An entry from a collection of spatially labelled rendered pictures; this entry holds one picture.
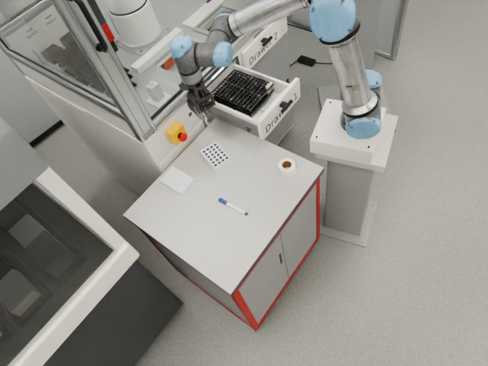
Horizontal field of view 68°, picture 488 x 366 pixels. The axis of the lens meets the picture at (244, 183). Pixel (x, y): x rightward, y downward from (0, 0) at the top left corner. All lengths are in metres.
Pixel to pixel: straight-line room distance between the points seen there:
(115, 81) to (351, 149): 0.89
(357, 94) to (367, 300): 1.19
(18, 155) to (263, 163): 0.93
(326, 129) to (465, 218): 1.14
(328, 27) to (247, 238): 0.76
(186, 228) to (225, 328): 0.79
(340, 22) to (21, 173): 0.85
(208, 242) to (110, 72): 0.68
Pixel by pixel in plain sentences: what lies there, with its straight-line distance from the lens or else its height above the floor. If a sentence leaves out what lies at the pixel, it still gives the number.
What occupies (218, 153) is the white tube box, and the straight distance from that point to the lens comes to 1.57.
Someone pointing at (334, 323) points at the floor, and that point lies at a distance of 2.04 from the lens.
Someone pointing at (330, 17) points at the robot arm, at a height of 1.42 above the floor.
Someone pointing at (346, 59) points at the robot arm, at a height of 1.28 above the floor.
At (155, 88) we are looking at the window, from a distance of 1.49.
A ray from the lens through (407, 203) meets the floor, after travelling 2.36.
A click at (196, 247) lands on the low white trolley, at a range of 1.40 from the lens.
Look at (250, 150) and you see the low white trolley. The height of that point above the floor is 0.76.
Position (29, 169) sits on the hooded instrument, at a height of 1.40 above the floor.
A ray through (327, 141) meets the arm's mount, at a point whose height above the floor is 0.84.
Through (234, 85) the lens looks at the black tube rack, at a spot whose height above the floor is 0.90.
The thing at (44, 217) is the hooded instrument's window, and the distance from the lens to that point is 1.08.
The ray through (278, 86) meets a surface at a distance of 1.68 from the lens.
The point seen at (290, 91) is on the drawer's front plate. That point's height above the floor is 0.92.
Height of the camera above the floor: 1.99
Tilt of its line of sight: 55 degrees down
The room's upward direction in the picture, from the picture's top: 17 degrees counter-clockwise
